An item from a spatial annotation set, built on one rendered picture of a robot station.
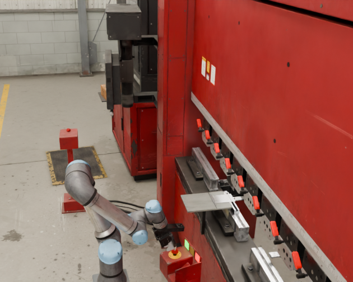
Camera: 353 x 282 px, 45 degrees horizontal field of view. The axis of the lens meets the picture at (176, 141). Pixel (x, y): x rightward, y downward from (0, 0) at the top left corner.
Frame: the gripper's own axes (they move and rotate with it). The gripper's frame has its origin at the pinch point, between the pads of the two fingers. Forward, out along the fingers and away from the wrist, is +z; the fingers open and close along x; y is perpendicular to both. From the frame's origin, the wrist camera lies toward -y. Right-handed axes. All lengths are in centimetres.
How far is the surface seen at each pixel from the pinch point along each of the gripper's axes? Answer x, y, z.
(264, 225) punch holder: 46, -33, -29
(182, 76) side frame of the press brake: -93, -71, -47
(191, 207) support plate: -9.2, -19.4, -11.3
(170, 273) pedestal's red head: 5.3, 9.4, 9.6
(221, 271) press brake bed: 21.3, -13.9, 11.8
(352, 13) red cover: 82, -57, -124
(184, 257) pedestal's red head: 4.0, -1.7, 5.7
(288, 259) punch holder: 69, -28, -31
